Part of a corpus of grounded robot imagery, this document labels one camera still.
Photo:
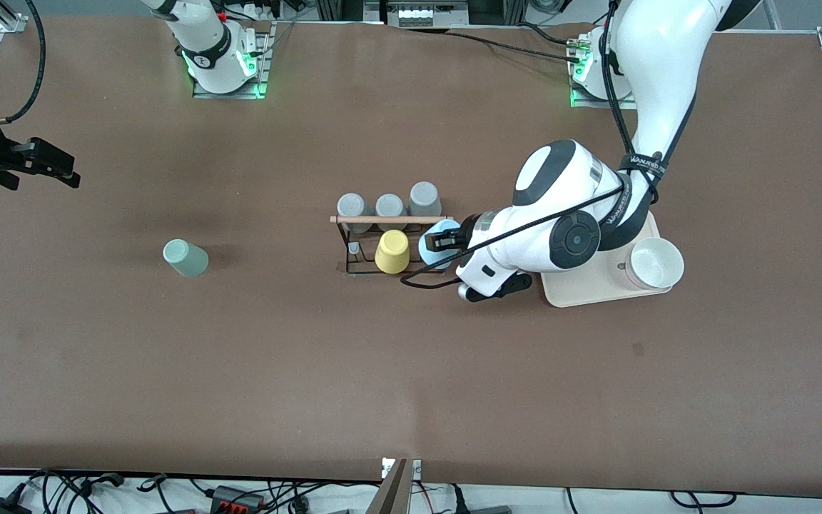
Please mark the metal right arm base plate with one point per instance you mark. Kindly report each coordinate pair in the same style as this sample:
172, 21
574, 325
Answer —
229, 95

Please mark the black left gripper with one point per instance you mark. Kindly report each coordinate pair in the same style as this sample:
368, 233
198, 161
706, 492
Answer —
456, 238

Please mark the black power adapter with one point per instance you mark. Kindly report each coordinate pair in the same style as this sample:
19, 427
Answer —
1, 507

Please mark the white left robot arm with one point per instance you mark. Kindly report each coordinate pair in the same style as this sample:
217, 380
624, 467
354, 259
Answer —
661, 71

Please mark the light blue cup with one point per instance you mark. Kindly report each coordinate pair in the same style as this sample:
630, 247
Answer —
429, 258

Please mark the pale green cup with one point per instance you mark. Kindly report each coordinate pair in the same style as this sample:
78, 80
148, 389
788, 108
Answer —
186, 258

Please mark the white power strip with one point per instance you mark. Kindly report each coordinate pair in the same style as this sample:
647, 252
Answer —
425, 14

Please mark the wooden camera pole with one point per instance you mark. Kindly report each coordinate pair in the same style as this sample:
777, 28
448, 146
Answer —
391, 492

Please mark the white bowl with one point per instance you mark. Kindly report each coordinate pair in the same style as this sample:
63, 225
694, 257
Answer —
657, 264

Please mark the beige rabbit print tray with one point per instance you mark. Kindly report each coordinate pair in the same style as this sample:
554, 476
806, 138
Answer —
582, 289

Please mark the grey cup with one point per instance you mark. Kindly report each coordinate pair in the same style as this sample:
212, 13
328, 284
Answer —
352, 205
425, 198
390, 205

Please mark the white pole bracket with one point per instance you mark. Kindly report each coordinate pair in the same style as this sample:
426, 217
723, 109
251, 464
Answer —
416, 469

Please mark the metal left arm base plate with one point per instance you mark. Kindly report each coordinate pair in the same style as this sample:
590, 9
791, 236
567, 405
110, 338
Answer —
596, 104

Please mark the black orange terminal block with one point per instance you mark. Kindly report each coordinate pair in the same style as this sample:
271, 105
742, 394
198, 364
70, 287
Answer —
236, 498

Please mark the yellow cup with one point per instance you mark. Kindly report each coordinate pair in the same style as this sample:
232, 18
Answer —
392, 251

